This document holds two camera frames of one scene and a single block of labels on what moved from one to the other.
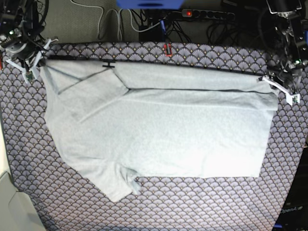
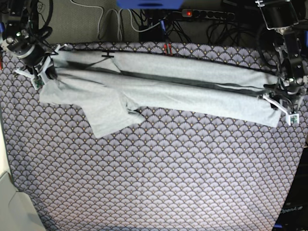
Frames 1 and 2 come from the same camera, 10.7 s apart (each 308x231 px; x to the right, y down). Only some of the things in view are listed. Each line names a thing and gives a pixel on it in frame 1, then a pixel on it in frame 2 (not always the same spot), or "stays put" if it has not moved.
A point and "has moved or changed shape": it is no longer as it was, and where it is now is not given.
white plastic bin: [18, 211] stays put
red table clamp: [165, 50] stays put
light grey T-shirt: [117, 122] has moved or changed shape
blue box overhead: [149, 4] stays put
